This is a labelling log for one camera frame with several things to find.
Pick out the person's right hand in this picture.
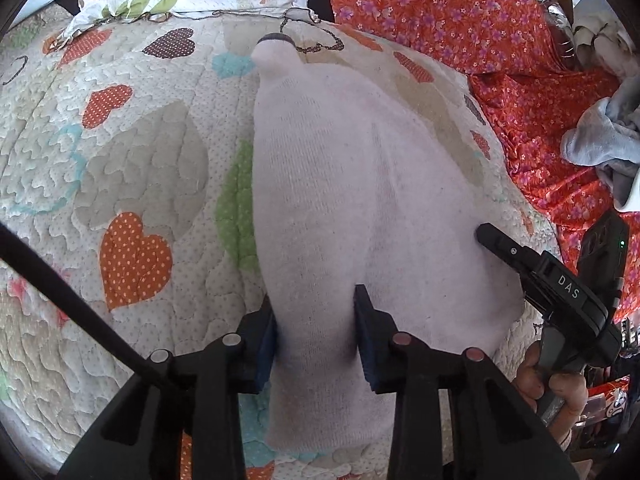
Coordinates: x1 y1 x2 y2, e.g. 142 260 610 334
515 345 590 453

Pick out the grey cloth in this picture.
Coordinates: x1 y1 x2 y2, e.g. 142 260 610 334
560 80 640 201

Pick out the heart patterned quilt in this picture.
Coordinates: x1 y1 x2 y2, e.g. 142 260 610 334
0 7 561 480

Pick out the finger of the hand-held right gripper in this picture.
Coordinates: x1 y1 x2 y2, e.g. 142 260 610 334
475 222 551 286

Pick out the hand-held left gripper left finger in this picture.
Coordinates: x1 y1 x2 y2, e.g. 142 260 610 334
57 295 278 480

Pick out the crinkled silver foil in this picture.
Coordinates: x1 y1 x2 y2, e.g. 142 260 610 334
542 0 576 61

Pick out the beige cloth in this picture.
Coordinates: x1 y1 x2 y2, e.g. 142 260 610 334
572 12 633 73

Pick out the orange floral cloth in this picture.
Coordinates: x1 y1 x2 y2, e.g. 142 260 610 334
327 0 640 326

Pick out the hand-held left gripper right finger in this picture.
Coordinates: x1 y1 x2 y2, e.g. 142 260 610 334
352 284 581 480

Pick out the red printed bag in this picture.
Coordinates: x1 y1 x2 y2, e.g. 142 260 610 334
582 375 632 423

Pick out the white floral sweater grey trim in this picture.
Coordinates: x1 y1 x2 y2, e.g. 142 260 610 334
250 32 526 453

